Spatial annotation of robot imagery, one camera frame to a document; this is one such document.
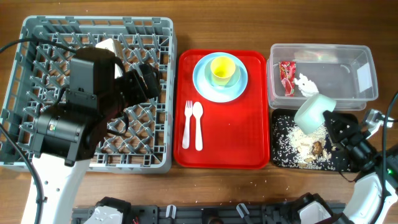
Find clear plastic bin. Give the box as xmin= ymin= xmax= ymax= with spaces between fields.
xmin=267 ymin=44 xmax=379 ymax=110

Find grey dishwasher rack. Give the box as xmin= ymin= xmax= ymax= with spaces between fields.
xmin=1 ymin=16 xmax=177 ymax=174

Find red snack wrapper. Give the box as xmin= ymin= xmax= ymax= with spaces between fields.
xmin=279 ymin=61 xmax=296 ymax=97

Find yellow plastic cup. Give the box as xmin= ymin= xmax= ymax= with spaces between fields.
xmin=210 ymin=56 xmax=236 ymax=86

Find rice food leftovers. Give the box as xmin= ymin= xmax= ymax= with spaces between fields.
xmin=272 ymin=120 xmax=335 ymax=170

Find light blue plate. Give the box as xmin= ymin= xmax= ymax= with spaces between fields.
xmin=192 ymin=52 xmax=248 ymax=103

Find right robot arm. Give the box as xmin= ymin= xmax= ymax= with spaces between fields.
xmin=323 ymin=110 xmax=397 ymax=223

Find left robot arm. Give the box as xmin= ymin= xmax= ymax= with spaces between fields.
xmin=22 ymin=47 xmax=161 ymax=223

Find white plastic fork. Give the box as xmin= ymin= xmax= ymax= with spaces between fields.
xmin=182 ymin=100 xmax=193 ymax=149

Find white tissue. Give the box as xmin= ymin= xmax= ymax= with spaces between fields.
xmin=294 ymin=73 xmax=319 ymax=98

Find red plastic tray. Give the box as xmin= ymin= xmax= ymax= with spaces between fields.
xmin=174 ymin=49 xmax=271 ymax=169

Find white plastic spoon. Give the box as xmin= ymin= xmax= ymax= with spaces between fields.
xmin=193 ymin=101 xmax=203 ymax=151

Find black waste tray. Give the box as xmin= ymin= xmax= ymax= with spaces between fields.
xmin=271 ymin=109 xmax=359 ymax=173

